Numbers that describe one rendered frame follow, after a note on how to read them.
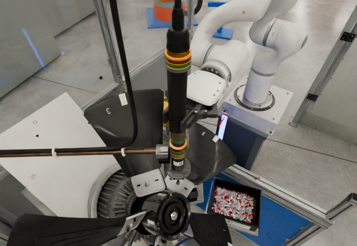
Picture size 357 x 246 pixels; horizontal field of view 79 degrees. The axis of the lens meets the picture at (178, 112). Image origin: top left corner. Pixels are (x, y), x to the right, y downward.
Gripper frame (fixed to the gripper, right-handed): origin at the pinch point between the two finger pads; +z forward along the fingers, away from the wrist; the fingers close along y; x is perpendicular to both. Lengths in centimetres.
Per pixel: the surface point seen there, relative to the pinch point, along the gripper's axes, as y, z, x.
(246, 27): 92, -376, -147
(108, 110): 21.8, 1.5, -8.8
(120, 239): 6.8, 20.3, -38.3
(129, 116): 16.6, -1.0, -10.1
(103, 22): 70, -41, -11
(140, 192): 6.2, 9.6, -26.1
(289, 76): -12, -266, -147
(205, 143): 0.3, -19.4, -31.4
